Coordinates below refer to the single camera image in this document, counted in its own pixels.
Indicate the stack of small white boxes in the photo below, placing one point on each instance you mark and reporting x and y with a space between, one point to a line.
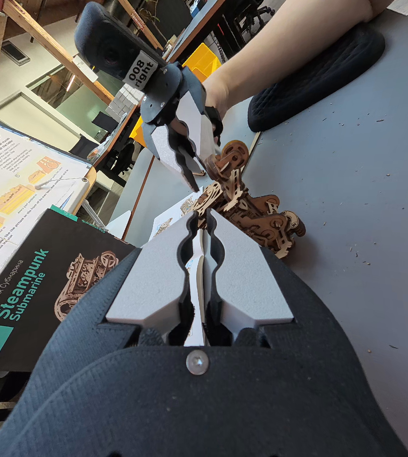
122 103

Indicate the wooden mechanical puzzle model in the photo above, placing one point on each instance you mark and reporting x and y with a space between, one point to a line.
247 214

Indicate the black office chair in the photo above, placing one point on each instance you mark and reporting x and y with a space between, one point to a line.
122 157

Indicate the white rounded board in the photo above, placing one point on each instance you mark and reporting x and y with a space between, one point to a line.
118 225

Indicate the adjacent grey desk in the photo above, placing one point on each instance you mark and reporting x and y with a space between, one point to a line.
136 192

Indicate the wooden ceiling beam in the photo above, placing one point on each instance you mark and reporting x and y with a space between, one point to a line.
47 46

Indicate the illustrated instruction booklet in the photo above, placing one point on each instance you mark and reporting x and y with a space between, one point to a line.
197 285

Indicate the black wrist rest pad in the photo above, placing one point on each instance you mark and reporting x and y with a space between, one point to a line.
314 78

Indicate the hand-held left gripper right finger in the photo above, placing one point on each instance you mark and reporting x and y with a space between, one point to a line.
250 285

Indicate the laminated instruction sheet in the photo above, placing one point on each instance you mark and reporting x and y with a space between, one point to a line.
18 178

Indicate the person's right forearm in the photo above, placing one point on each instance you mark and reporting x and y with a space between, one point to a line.
297 43

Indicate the black product box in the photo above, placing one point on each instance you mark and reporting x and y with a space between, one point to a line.
47 303

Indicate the yellow plastic bin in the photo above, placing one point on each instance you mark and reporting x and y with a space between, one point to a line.
204 60

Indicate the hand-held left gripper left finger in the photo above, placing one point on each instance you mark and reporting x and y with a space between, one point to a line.
147 285

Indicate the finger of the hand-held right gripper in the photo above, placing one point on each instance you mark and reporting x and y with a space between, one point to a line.
166 146
197 125

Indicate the person's right hand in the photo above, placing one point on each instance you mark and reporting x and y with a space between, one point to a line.
220 94

